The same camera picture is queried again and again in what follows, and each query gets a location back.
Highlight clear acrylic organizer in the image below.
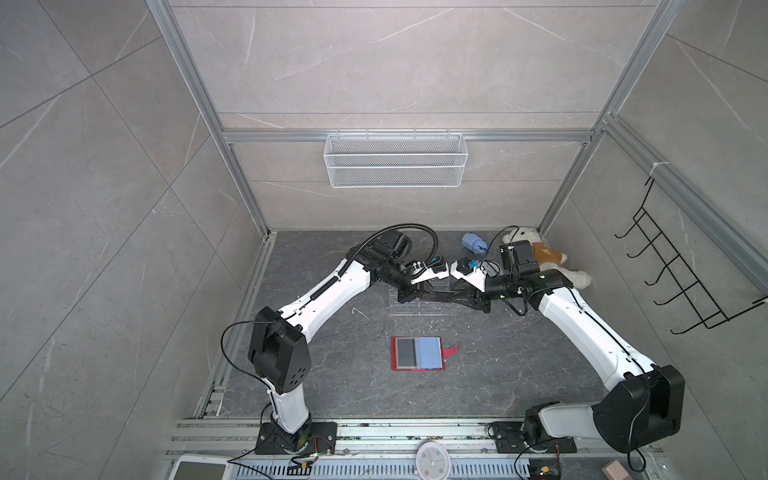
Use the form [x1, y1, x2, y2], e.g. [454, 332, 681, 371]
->
[388, 290, 459, 317]

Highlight blue credit card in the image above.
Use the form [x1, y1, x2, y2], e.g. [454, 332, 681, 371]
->
[415, 337, 444, 370]

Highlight red card holder wallet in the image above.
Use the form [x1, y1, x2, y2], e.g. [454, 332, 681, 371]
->
[391, 336, 459, 372]

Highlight grey credit card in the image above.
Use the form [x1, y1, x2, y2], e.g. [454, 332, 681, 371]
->
[394, 338, 418, 370]

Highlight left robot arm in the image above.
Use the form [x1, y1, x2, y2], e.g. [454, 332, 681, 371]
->
[233, 223, 439, 438]

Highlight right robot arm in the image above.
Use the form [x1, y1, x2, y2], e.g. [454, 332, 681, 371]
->
[447, 241, 685, 453]

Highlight white teddy bear brown shirt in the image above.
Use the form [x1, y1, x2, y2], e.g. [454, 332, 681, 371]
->
[502, 227, 592, 290]

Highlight blue plastic bottle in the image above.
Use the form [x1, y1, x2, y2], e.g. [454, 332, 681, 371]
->
[461, 232, 488, 256]

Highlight white round clock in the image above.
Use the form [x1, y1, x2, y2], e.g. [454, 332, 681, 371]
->
[415, 441, 452, 480]

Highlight pink eraser block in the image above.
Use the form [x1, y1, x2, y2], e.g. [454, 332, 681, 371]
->
[601, 460, 632, 480]

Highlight white tablet device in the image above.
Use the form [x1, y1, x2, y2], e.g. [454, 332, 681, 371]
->
[168, 454, 236, 480]

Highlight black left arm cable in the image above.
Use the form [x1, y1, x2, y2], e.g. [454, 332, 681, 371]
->
[338, 223, 440, 277]

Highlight white wire mesh basket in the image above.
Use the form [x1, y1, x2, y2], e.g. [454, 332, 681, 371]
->
[323, 133, 469, 189]

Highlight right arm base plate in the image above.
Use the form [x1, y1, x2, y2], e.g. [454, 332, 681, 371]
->
[486, 420, 577, 454]

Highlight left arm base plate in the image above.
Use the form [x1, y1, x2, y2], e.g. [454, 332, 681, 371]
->
[255, 422, 338, 455]

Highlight black wall hook rack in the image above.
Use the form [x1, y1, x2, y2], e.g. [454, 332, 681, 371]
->
[614, 177, 767, 336]

